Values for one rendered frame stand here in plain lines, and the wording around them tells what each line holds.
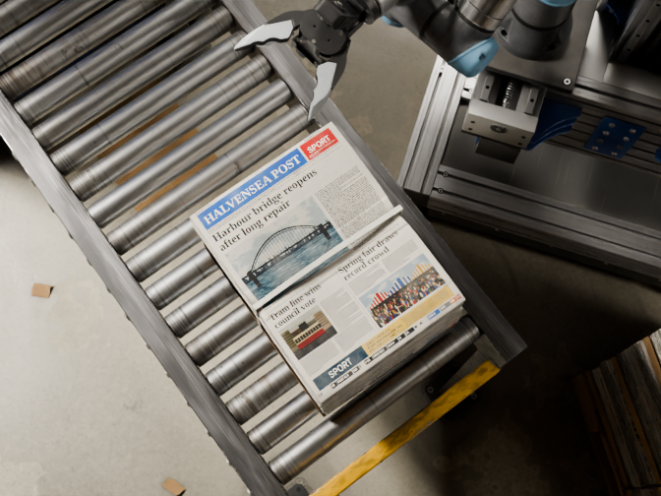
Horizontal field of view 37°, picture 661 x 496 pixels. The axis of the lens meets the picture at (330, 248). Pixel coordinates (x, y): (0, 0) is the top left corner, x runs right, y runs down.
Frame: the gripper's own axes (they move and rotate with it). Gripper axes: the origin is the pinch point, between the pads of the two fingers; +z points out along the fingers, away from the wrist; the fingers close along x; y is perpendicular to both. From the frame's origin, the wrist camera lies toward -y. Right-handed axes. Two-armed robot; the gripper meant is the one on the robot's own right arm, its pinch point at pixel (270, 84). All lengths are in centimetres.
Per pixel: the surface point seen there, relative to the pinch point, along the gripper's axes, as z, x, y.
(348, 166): -4.2, -15.0, 18.3
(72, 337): 52, 14, 127
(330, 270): 10.4, -24.7, 17.5
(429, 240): -10, -33, 40
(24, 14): 10, 55, 53
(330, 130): -6.9, -8.5, 19.4
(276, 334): 23.6, -25.8, 17.2
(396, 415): 8, -61, 116
